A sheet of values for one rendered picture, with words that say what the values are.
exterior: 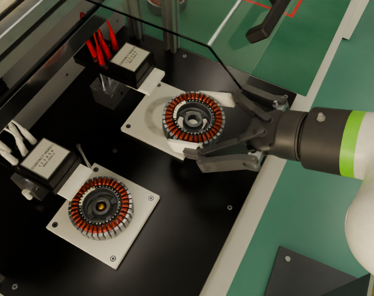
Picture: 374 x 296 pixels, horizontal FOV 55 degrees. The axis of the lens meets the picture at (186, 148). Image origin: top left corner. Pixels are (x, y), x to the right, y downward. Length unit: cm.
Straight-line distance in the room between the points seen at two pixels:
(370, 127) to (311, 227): 109
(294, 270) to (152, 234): 89
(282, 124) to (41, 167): 37
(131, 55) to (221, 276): 43
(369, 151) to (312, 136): 7
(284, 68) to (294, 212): 78
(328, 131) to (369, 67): 165
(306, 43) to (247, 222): 51
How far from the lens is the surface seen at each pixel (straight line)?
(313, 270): 150
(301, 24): 106
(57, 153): 60
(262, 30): 54
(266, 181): 75
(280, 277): 146
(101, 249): 67
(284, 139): 53
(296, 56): 96
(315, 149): 51
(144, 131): 75
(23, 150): 63
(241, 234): 70
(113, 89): 78
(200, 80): 85
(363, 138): 50
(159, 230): 67
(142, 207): 68
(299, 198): 160
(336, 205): 164
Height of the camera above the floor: 141
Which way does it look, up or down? 60 degrees down
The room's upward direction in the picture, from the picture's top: straight up
